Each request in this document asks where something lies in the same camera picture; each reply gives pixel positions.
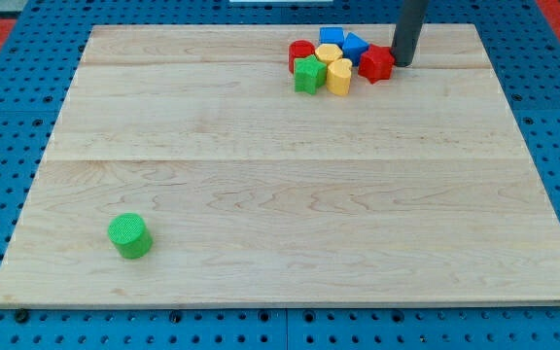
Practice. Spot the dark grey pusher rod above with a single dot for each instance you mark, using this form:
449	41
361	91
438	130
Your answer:
408	30

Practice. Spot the blue cube block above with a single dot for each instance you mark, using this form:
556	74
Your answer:
331	35

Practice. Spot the red cylinder block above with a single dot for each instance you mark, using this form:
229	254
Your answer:
299	49

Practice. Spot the blue triangle block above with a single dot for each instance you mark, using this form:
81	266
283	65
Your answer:
353	47

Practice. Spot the green star block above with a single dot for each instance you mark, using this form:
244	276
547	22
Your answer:
309	74

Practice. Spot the red star block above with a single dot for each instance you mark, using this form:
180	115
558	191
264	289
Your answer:
376	63

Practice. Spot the yellow hexagon block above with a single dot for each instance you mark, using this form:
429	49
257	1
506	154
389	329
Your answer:
328	53

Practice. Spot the yellow heart block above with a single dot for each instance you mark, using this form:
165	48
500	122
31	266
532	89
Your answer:
339	76

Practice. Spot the green cylinder block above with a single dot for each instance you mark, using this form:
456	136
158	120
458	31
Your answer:
130	236

